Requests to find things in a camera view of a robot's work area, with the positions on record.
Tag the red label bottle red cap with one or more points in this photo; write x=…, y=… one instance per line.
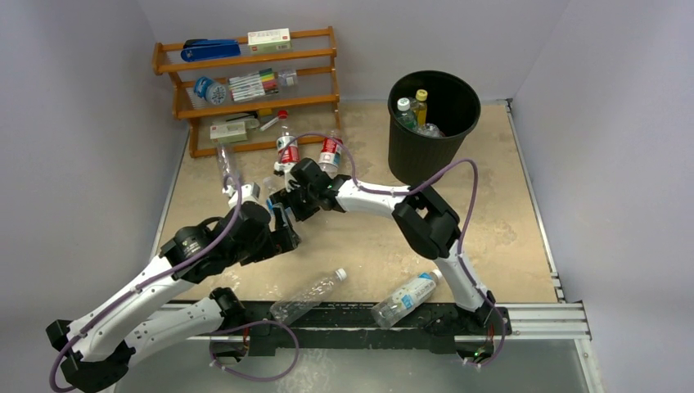
x=287, y=144

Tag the white stapler on bottom shelf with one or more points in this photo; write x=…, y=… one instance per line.
x=232, y=128

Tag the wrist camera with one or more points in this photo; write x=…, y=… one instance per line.
x=248, y=192
x=284, y=170

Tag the green-capped white marker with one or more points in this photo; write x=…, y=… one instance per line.
x=269, y=124

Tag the aluminium frame rail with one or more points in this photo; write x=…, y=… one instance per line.
x=549, y=350

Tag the dark green label water bottle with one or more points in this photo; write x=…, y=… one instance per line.
x=405, y=114

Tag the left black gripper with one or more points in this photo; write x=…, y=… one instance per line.
x=279, y=241

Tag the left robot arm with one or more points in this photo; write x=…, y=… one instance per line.
x=98, y=349

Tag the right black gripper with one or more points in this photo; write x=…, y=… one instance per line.
x=290, y=203

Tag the pack of coloured markers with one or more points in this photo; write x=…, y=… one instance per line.
x=255, y=85

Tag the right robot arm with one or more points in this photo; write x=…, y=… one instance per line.
x=428, y=223

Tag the blue label clear bottle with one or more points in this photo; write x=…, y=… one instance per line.
x=271, y=187

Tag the black ribbed waste bin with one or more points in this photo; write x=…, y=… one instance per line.
x=453, y=109

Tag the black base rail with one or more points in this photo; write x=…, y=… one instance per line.
x=440, y=328

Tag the yellow honey pomelo bottle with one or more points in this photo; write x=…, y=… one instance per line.
x=420, y=106

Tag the white label clear bottle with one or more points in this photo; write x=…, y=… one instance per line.
x=402, y=301

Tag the blue stapler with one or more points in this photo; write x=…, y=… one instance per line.
x=203, y=49

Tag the small clear clip box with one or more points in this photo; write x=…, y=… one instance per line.
x=287, y=78

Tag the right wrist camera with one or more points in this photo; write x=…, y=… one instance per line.
x=284, y=170

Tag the clear bottle near shelf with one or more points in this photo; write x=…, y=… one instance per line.
x=227, y=165

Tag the white and red box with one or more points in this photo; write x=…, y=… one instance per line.
x=269, y=41

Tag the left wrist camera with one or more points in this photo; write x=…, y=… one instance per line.
x=248, y=192

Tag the wooden three-tier shelf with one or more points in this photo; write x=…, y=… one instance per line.
x=313, y=55

